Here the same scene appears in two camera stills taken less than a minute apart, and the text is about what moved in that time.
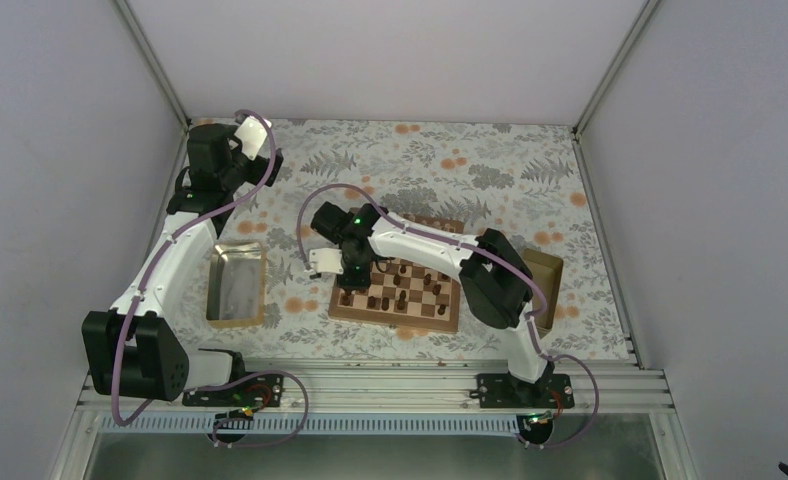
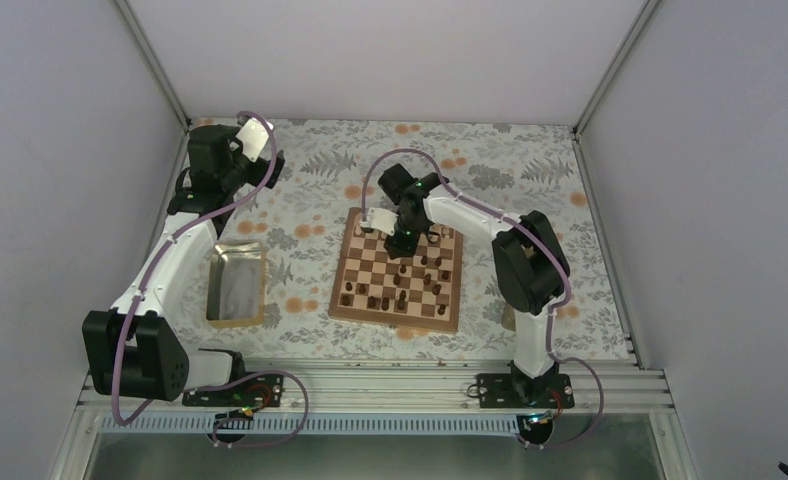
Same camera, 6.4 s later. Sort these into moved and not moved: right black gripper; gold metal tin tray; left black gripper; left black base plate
Moved: right black gripper
Not moved: left black base plate; left black gripper; gold metal tin tray
